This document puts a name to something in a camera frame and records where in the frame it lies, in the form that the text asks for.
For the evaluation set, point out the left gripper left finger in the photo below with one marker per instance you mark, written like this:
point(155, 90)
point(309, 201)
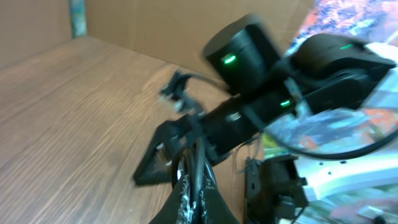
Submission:
point(177, 208)

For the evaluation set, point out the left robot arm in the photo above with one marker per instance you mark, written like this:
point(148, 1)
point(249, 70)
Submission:
point(275, 187)

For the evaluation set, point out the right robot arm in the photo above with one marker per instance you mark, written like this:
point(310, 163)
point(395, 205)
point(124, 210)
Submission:
point(327, 71)

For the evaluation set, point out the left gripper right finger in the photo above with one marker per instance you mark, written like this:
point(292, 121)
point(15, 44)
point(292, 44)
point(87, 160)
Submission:
point(214, 209)

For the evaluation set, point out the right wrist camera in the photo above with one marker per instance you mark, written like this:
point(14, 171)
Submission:
point(175, 93)

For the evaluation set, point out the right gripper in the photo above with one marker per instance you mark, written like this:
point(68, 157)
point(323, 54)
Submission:
point(222, 129)

